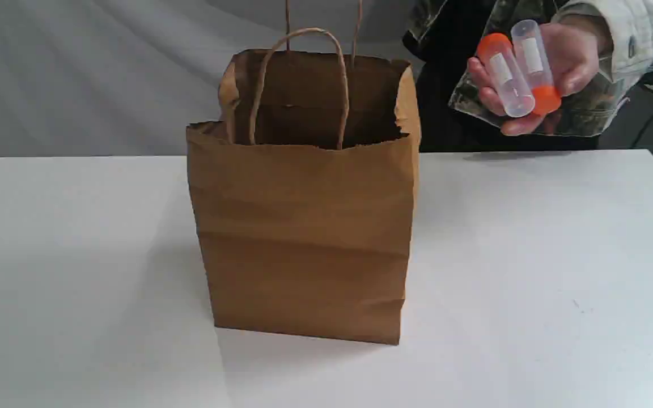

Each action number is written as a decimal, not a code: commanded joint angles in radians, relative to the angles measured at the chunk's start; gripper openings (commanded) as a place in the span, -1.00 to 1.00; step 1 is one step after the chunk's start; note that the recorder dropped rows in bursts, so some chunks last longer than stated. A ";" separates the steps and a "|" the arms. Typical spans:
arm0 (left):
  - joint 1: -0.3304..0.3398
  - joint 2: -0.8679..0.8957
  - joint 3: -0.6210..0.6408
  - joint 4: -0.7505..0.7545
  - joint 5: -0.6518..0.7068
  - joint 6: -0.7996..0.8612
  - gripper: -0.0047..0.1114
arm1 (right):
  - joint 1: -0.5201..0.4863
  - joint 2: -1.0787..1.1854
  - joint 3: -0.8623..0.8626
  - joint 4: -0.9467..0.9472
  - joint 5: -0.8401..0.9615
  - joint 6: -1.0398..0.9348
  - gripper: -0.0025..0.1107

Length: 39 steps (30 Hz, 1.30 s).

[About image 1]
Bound brown paper bag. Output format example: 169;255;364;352
186;2;421;345

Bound person's hand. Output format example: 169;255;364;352
467;15;612;136

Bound clear tube orange cap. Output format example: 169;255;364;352
477;32;536;118
511;20;561;116

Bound light sleeve forearm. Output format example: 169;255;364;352
552;1;653;81

